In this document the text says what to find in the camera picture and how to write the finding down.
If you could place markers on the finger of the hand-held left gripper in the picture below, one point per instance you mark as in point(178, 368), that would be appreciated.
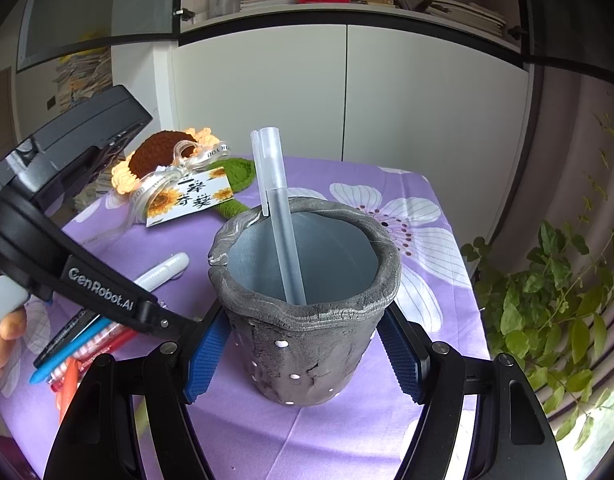
point(173, 322)

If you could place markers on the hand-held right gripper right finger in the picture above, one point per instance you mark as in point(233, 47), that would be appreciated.
point(399, 360)

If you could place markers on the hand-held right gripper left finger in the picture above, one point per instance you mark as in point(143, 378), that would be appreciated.
point(204, 360)

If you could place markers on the grey clay pen holder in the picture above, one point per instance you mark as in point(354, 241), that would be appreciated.
point(307, 350)

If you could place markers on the black marker pen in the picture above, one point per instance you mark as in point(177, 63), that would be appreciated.
point(62, 342)

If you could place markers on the blue pen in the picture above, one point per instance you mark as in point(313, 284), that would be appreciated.
point(72, 355)

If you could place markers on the person's left hand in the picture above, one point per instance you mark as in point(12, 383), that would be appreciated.
point(2, 345)

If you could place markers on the white sheer ribbon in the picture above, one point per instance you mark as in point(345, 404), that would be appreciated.
point(132, 210)

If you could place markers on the purple floral tablecloth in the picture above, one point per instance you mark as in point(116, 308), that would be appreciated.
point(297, 440)

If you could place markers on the orange highlighter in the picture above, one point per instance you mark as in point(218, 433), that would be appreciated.
point(68, 390)

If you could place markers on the sunflower gift tag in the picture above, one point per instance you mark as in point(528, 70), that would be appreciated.
point(187, 197)

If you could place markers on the crocheted sunflower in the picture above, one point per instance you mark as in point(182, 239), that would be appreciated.
point(157, 152)

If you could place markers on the green leafy plant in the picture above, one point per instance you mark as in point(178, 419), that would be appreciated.
point(542, 310)

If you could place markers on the translucent white pen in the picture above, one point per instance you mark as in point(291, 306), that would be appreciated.
point(282, 210)

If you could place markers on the stack of papers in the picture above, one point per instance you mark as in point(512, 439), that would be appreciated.
point(84, 77)

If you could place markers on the glass cabinet door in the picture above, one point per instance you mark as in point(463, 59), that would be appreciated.
point(102, 5)

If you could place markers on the white cabinet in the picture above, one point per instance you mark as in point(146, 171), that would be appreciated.
point(412, 100)

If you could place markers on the pile of worn books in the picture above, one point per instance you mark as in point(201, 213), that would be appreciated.
point(462, 12)

